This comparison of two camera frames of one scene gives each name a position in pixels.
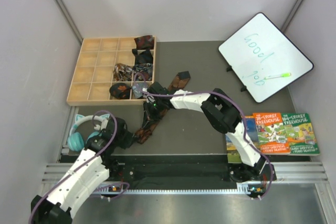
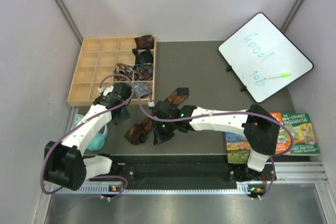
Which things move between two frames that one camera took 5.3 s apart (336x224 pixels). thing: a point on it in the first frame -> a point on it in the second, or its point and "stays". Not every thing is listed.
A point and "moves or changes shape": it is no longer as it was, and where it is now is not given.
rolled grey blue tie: x=138 y=88 stays
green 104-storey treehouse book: x=300 y=135 stays
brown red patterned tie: x=143 y=136 moves or changes shape
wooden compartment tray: x=94 y=74 stays
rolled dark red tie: x=146 y=42 stays
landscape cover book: x=233 y=151 stays
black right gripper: x=148 y=115 -> x=159 y=137
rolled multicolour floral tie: x=122 y=72 stays
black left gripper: x=129 y=138 -> x=125 y=115
